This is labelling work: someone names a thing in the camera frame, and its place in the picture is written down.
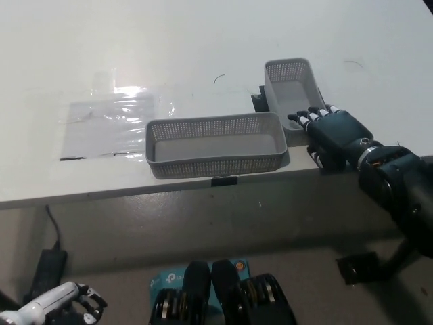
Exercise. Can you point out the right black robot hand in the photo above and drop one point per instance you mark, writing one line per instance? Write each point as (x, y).
(338, 132)

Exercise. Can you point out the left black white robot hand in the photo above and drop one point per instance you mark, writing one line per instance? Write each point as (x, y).
(89, 301)

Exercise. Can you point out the grey perforated plastic basket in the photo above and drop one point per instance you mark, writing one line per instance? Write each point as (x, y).
(216, 149)
(287, 94)

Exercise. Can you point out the black power adapter brick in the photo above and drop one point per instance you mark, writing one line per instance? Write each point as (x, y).
(49, 267)

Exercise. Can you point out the teal TP-Link carton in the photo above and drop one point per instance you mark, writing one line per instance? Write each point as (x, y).
(167, 278)

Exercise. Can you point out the black tape patch marking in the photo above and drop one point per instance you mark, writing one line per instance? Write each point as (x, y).
(260, 101)

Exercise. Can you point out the small black tape strip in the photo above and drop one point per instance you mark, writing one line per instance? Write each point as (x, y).
(224, 181)

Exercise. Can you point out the black floor plate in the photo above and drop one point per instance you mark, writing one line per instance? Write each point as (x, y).
(357, 269)

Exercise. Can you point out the clear plastic sheet over paper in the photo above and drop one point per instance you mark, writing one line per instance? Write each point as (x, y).
(105, 122)

